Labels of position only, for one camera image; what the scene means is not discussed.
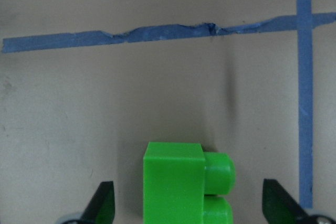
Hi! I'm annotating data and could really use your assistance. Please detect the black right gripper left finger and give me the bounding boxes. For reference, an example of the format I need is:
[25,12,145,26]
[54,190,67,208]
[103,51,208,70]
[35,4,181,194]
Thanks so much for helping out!
[79,181,115,224]

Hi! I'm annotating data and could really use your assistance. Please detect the green toy block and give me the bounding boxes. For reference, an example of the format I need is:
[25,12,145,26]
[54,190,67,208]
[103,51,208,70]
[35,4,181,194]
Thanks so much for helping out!
[143,142,236,223]

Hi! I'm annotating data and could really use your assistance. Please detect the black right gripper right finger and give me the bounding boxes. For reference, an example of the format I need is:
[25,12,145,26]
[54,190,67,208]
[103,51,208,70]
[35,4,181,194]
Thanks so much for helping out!
[262,179,326,224]

